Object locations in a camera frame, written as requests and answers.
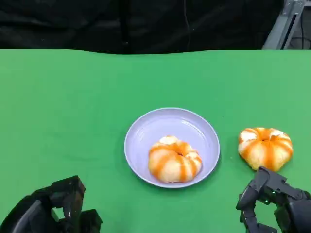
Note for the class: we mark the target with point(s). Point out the grey metal frame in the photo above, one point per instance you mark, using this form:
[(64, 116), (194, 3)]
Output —
[(279, 31)]

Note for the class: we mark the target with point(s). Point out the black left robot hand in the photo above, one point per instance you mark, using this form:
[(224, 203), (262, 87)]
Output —
[(31, 213)]

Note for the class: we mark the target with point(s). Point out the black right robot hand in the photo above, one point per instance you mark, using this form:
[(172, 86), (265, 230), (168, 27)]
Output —
[(291, 206)]

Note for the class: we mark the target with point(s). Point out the orange and white bread roll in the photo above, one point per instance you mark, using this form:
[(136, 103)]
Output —
[(170, 165), (266, 148)]

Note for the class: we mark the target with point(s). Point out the black backdrop curtain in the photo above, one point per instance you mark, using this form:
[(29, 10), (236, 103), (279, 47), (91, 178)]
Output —
[(97, 24)]

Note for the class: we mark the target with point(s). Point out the lilac plate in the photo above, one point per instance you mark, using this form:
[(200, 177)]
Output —
[(145, 131)]

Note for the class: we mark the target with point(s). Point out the green table cloth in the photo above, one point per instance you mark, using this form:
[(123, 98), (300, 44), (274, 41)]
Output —
[(73, 97)]

